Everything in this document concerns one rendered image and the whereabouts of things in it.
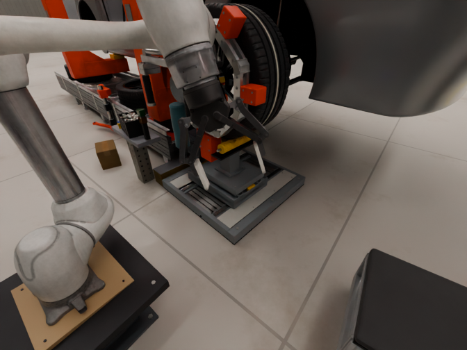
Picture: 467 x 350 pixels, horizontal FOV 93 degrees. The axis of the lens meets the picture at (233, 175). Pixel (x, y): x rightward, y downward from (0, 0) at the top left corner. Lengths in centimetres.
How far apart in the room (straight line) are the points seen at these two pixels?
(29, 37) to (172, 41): 29
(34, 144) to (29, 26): 39
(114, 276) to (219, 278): 52
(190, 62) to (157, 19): 8
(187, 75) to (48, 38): 29
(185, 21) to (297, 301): 119
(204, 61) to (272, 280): 111
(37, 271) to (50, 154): 35
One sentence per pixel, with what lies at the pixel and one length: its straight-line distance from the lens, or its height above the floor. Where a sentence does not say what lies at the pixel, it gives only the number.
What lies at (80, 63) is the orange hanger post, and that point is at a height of 68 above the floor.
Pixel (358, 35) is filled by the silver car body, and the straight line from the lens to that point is 129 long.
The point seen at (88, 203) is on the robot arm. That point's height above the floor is 57.
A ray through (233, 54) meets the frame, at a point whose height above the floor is 100.
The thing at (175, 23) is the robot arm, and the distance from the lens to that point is 43.
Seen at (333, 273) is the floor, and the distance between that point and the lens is 141.
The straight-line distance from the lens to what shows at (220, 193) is 150.
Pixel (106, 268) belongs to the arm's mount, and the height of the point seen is 31.
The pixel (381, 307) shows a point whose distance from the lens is 99.
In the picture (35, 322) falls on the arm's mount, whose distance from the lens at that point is 108.
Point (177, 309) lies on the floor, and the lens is 125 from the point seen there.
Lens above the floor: 113
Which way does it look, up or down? 36 degrees down
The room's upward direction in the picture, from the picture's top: straight up
